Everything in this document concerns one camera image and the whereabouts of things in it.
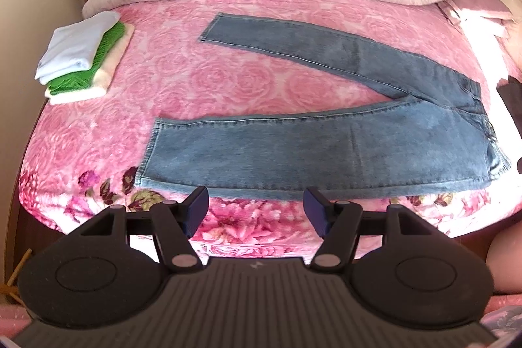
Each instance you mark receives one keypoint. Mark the black garment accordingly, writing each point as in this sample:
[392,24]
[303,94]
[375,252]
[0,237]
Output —
[514,95]

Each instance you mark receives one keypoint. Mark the stack of folded clothes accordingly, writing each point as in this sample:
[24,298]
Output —
[110,75]

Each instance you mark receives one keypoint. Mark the purple pillow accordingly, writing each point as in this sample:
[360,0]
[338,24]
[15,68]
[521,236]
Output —
[489,3]

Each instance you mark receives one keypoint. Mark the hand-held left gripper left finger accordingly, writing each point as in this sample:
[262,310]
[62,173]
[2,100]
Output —
[196,209]

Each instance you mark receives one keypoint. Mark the pink floral bed blanket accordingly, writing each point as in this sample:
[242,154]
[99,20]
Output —
[204,79]

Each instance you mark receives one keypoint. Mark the dark wooden bed frame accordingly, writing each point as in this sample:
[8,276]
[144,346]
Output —
[24,246]

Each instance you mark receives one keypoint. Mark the folded white shirt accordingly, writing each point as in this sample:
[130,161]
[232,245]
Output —
[69,50]

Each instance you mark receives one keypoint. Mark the blue jeans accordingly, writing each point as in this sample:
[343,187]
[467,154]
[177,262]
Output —
[326,144]

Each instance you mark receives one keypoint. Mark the folded green garment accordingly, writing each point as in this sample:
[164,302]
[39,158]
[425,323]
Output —
[77,83]

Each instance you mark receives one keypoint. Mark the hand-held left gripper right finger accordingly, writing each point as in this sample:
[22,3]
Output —
[316,209]

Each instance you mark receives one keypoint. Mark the pink patterned cloth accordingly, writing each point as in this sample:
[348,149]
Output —
[507,317]

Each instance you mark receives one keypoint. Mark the yellow wooden stick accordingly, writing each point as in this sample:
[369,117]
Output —
[18,268]

